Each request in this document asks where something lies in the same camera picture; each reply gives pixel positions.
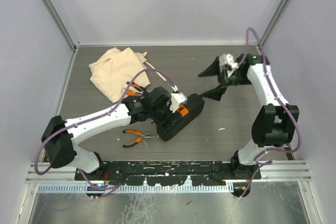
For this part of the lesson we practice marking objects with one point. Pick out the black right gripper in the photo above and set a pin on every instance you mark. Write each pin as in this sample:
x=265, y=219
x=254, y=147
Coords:
x=217, y=93

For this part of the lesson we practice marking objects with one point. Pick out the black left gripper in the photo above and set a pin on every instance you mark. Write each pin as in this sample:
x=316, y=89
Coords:
x=167, y=120

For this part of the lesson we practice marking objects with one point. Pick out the small orange black screwdriver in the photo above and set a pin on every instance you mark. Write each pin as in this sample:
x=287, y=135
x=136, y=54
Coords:
x=137, y=87

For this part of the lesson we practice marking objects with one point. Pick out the black plastic tool case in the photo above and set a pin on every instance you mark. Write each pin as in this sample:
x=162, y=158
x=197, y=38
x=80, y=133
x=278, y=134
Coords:
x=184, y=115

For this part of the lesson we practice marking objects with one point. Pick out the large orange handle screwdriver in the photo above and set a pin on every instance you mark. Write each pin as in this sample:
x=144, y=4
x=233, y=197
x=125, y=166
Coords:
x=134, y=93

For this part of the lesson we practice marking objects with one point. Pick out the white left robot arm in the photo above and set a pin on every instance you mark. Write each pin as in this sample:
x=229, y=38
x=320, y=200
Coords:
x=61, y=138

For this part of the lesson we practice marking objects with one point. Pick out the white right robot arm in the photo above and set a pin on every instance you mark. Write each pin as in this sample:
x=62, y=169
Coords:
x=274, y=125

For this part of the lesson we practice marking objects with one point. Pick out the orange black needle-nose pliers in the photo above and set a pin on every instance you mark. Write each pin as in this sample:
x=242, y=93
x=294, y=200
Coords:
x=139, y=137

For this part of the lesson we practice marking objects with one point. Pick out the beige cloth bag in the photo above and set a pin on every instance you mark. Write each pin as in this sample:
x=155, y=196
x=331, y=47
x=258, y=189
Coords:
x=114, y=69

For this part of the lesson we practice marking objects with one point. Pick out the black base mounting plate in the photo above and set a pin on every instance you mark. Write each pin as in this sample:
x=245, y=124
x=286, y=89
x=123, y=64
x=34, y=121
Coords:
x=136, y=173

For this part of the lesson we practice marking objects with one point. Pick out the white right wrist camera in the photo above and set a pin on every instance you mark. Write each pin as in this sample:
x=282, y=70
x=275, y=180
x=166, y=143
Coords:
x=227, y=61

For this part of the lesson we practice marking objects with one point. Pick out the perforated cable tray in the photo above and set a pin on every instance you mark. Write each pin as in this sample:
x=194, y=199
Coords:
x=125, y=189

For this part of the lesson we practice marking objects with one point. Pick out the aluminium front rail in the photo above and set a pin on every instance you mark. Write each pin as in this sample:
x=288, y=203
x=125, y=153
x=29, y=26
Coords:
x=276, y=171

